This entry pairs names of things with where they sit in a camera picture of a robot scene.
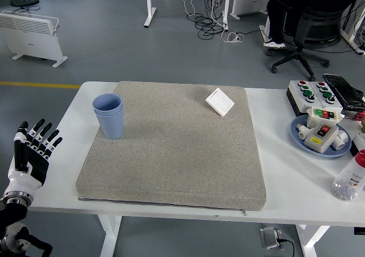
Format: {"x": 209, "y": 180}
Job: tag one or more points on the white desk frame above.
{"x": 349, "y": 36}

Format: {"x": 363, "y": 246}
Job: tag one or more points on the white desk leg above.
{"x": 226, "y": 9}
{"x": 149, "y": 12}

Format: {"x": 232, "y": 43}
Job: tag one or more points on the small red object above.
{"x": 360, "y": 116}

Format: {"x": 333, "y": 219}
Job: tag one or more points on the white table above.
{"x": 285, "y": 183}

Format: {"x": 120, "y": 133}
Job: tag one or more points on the white push-button control box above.
{"x": 302, "y": 97}
{"x": 330, "y": 101}

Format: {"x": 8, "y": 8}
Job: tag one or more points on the clear red-capped bottle of screws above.
{"x": 349, "y": 180}

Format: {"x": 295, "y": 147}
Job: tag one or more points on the blue round plate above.
{"x": 296, "y": 143}

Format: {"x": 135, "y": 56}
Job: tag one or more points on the black office chair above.
{"x": 319, "y": 29}

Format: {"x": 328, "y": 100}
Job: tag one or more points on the silver box under table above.
{"x": 269, "y": 237}

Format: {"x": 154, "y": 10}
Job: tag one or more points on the blue ribbed plastic cup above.
{"x": 111, "y": 128}
{"x": 107, "y": 109}

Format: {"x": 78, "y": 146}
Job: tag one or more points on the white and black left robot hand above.
{"x": 25, "y": 180}

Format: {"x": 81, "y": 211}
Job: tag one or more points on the white wall switch plate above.
{"x": 220, "y": 101}

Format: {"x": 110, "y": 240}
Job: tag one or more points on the large white pipe fitting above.
{"x": 341, "y": 138}

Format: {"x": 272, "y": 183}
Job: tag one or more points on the white rectangular box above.
{"x": 360, "y": 143}

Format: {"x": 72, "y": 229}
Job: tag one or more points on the grey-brown fabric mat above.
{"x": 185, "y": 154}

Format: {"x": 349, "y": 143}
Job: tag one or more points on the small brown object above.
{"x": 363, "y": 126}

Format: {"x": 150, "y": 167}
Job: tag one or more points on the white red-green button switch box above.
{"x": 313, "y": 120}

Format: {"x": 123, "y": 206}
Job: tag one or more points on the white panel heater with feet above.
{"x": 31, "y": 43}

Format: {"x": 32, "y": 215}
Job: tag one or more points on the small white pipe fitting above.
{"x": 303, "y": 131}

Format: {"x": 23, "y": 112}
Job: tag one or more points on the seated person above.
{"x": 278, "y": 14}

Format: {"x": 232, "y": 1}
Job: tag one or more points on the beige red rocker switch box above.
{"x": 319, "y": 143}

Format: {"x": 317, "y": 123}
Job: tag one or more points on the black table control panel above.
{"x": 360, "y": 230}

